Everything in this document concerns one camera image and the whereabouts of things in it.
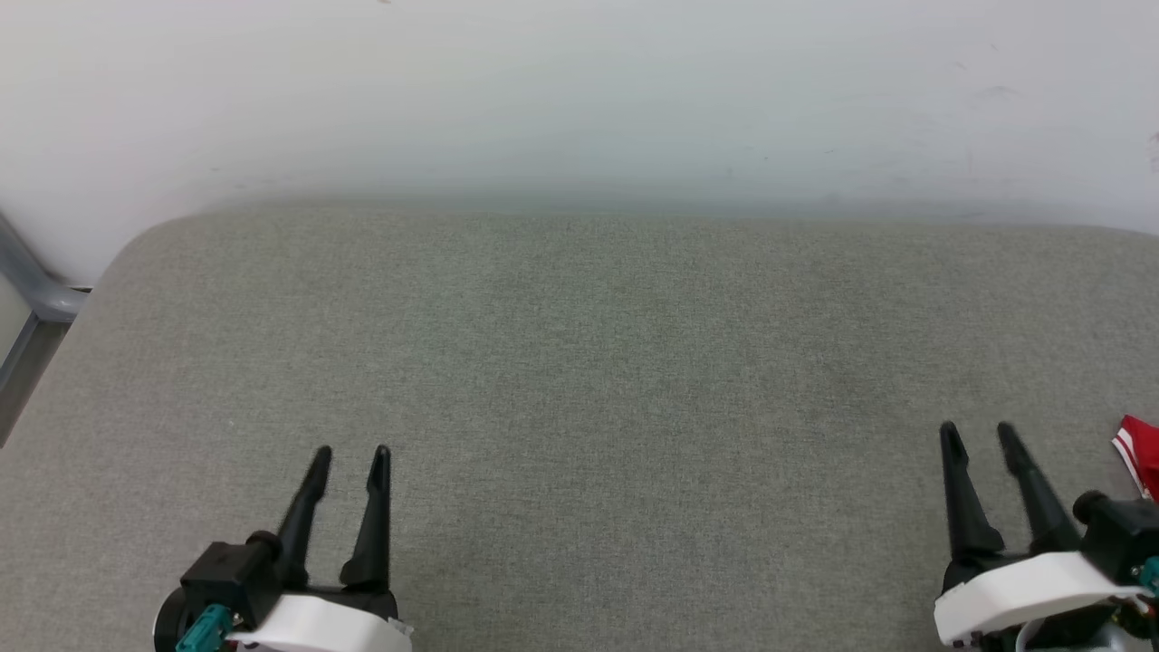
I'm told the grey fabric sofa cushion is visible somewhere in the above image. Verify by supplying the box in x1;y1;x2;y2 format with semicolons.
0;201;1159;652

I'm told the red and white garment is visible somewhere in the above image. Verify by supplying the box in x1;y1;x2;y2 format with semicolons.
1111;414;1159;504

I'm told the grey metal frame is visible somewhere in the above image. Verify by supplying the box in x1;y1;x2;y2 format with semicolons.
0;212;92;446

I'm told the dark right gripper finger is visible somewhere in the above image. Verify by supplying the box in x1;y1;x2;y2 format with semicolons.
996;422;1081;556
938;422;1005;563

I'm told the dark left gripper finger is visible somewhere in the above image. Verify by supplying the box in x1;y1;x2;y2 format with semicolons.
340;445;393;591
275;445;334;587

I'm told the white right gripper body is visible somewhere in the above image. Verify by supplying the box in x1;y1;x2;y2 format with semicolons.
932;551;1130;647

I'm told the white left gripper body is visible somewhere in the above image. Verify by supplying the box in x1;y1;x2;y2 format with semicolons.
226;584;415;652

